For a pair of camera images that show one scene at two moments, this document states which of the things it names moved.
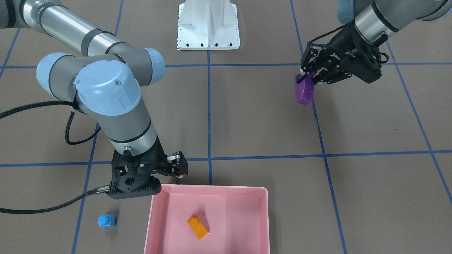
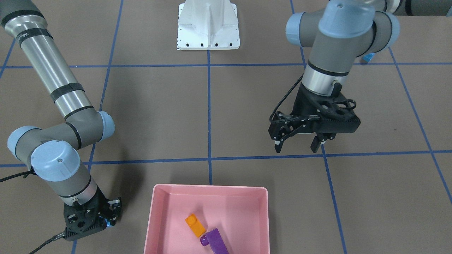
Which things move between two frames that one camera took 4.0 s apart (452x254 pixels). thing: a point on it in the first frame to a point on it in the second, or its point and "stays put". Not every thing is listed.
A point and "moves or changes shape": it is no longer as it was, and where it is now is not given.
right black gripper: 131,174 to 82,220
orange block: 200,230 stays put
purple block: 304,88 moves or changes shape
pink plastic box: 237,218 stays put
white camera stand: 208,24 stays put
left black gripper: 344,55 to 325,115
